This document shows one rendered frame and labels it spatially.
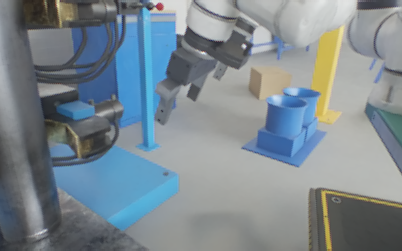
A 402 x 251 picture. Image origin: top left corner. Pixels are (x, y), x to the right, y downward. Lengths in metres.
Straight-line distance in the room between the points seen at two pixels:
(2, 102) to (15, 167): 0.22
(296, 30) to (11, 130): 0.90
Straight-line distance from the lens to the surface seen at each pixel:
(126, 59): 2.44
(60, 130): 1.30
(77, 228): 1.31
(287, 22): 0.42
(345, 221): 1.14
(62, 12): 1.04
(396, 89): 0.98
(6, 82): 1.03
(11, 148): 1.10
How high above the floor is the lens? 0.98
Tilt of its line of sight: 23 degrees down
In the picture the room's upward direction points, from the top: 2 degrees clockwise
